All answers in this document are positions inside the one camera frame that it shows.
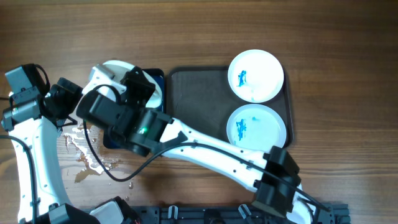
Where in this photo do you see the white plate top right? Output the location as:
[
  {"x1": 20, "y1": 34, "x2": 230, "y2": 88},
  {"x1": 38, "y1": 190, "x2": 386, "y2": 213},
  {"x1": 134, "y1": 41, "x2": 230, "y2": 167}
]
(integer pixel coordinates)
[{"x1": 228, "y1": 49, "x2": 284, "y2": 103}]

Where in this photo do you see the black tray with blue water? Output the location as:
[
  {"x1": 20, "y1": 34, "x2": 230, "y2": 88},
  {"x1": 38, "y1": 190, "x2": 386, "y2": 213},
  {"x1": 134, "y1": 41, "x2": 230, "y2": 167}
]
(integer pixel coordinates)
[{"x1": 103, "y1": 68, "x2": 165, "y2": 149}]

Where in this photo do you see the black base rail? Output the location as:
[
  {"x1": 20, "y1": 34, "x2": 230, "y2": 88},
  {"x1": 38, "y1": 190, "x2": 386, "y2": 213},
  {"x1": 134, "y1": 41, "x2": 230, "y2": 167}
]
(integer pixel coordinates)
[{"x1": 125, "y1": 203, "x2": 351, "y2": 224}]

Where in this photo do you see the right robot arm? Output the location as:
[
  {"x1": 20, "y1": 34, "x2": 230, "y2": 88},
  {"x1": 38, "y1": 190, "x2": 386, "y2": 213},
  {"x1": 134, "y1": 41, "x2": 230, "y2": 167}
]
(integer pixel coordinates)
[{"x1": 76, "y1": 67, "x2": 326, "y2": 223}]

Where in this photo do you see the dark brown serving tray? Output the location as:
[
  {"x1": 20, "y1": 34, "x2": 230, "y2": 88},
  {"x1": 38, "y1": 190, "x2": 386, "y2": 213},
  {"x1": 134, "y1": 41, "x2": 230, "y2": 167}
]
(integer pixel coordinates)
[{"x1": 165, "y1": 67, "x2": 294, "y2": 148}]

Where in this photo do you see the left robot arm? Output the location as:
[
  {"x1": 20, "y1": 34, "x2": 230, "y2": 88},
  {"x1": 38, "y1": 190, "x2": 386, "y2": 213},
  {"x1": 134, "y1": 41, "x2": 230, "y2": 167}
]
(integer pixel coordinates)
[{"x1": 1, "y1": 63, "x2": 140, "y2": 223}]

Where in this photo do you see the white plate bottom right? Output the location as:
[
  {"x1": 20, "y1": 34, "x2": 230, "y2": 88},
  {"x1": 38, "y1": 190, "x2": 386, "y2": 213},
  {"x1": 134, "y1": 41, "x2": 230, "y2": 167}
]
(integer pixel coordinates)
[{"x1": 226, "y1": 104, "x2": 287, "y2": 152}]

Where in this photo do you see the white plate blue stain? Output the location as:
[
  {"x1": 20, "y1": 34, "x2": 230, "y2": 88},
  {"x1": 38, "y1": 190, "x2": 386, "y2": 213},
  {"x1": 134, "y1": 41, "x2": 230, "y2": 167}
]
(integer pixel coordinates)
[{"x1": 103, "y1": 60, "x2": 163, "y2": 108}]

